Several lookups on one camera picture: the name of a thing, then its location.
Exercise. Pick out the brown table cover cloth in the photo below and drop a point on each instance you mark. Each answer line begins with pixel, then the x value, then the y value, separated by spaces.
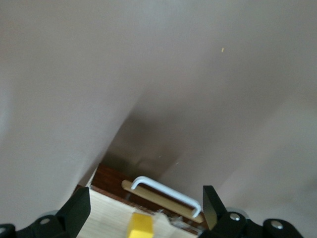
pixel 99 74

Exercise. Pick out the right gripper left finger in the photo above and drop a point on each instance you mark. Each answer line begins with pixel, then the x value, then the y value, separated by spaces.
pixel 69 218

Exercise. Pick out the yellow cube block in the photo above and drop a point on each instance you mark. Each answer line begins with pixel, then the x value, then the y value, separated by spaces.
pixel 140 225

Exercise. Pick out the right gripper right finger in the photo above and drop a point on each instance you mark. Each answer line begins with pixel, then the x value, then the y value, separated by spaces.
pixel 223 223

